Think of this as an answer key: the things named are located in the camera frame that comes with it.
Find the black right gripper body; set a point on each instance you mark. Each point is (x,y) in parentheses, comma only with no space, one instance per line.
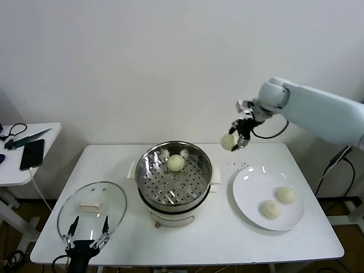
(246,128)

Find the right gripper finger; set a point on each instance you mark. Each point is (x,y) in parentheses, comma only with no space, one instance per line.
(241,143)
(234,126)

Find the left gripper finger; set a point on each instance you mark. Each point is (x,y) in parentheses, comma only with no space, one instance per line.
(106,227)
(74,227)

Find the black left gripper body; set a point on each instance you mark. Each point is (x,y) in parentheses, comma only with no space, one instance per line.
(79,258)

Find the white steamed baozi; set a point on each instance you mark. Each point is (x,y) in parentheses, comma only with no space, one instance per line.
(285,194)
(270,210)
(175,163)
(227,142)

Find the round glass pot lid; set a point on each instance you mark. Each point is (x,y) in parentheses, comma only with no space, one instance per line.
(113,199)

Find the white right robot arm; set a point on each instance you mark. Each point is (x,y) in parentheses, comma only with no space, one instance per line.
(312,108)

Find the steel steamer pot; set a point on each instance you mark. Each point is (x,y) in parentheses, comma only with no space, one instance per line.
(170,219)

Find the perforated steel steamer basket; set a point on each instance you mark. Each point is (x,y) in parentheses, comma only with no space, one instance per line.
(187,182)

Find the white round plate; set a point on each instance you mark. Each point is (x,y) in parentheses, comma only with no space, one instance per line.
(247,199)

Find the white side table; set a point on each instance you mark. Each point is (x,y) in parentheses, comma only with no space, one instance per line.
(11,176)

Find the black smartphone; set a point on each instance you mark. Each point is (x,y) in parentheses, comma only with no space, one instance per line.
(32,154)

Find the green flat tool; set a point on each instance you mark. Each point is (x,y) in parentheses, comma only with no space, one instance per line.
(31,138)

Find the blue object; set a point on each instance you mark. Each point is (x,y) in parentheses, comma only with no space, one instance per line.
(1,158)

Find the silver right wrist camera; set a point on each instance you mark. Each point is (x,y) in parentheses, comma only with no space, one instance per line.
(243,106)

